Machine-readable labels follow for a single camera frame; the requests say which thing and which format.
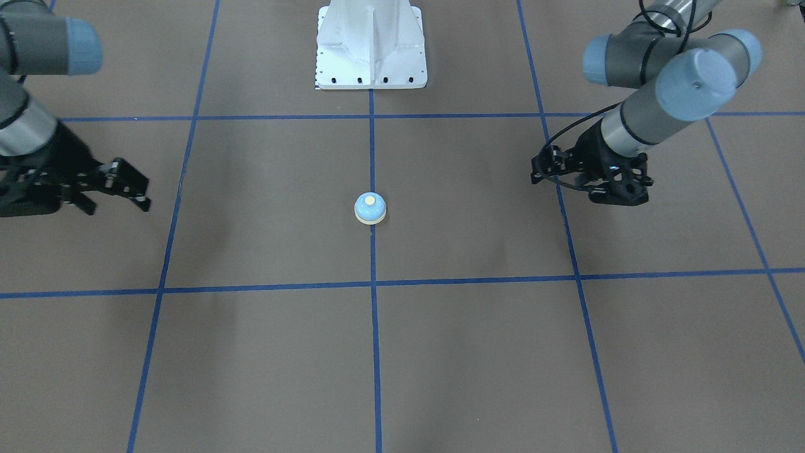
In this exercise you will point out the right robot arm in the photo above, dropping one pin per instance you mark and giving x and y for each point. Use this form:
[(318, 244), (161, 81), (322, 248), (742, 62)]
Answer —
[(37, 42)]

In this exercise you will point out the white camera mast pedestal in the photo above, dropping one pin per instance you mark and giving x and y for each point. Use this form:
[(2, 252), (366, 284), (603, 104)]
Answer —
[(363, 45)]

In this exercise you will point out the blue service bell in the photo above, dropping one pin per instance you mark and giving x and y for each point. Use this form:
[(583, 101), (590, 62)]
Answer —
[(370, 208)]

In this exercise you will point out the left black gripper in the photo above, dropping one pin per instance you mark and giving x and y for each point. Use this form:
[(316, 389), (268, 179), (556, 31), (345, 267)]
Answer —
[(590, 153)]

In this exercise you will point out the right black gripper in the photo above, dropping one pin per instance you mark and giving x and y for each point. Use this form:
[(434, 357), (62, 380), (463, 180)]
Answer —
[(61, 153)]

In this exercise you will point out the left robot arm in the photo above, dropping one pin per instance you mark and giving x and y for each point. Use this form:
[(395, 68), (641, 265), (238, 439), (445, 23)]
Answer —
[(675, 81)]

